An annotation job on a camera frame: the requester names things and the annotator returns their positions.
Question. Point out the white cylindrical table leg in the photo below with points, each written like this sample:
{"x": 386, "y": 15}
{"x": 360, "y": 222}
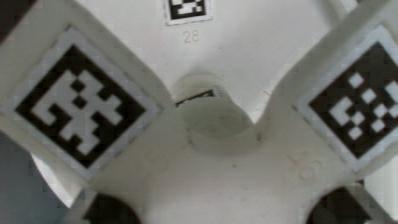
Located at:
{"x": 212, "y": 114}

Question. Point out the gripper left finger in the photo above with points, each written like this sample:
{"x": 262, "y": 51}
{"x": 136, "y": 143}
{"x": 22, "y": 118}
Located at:
{"x": 100, "y": 209}

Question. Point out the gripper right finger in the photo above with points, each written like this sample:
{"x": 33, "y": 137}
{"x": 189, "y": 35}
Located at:
{"x": 349, "y": 207}

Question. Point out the white cross-shaped table base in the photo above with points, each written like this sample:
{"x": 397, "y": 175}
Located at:
{"x": 196, "y": 184}

